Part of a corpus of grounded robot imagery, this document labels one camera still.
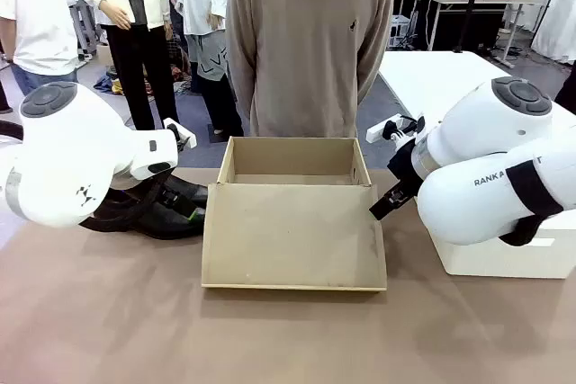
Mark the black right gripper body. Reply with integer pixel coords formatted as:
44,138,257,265
386,134,427,192

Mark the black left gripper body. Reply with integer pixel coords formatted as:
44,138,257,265
144,171,184,205

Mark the brown cardboard shoe box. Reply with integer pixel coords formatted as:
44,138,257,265
201,135,389,291

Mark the pile of colourful clothes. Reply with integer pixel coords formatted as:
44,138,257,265
93,64,194,97

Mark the white plastic storage bin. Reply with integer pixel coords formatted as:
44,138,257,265
430,210,572,281

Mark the mannequin with cream jacket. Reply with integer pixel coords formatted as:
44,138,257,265
67,0,181,131

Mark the white plastic crate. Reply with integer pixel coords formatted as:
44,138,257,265
386,14,413,49

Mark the person in beige sweater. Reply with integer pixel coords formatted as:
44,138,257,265
226,0,396,138

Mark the black tripod pole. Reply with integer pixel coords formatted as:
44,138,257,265
453,0,492,53

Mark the metal rack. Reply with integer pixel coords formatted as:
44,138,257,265
67,0,99,61

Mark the grey workbench with robots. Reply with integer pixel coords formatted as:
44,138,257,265
404,0,548,69

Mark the person in dark clothes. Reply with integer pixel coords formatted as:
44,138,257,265
553,59,576,116

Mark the white curtain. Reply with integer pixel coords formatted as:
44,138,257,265
530,0,576,65

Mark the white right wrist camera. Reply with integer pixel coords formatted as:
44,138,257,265
366,112,418,142

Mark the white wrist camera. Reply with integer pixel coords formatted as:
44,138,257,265
162,117,198,150
366,112,418,142

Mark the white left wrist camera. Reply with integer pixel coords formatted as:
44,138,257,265
162,117,198,150

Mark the black right arm cable strap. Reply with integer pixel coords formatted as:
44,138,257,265
499,161,566,248

